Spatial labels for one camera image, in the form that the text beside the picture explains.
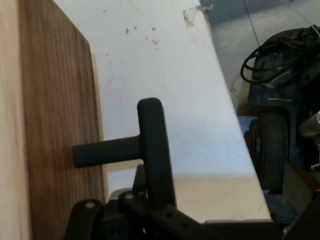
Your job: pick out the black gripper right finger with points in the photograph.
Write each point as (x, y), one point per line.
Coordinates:
(306, 220)

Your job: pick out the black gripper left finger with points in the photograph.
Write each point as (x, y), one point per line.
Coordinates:
(135, 220)

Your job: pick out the black rubber wheel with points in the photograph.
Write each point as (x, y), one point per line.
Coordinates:
(271, 150)

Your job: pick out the black wheeled cart body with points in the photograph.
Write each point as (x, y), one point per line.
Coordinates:
(300, 65)

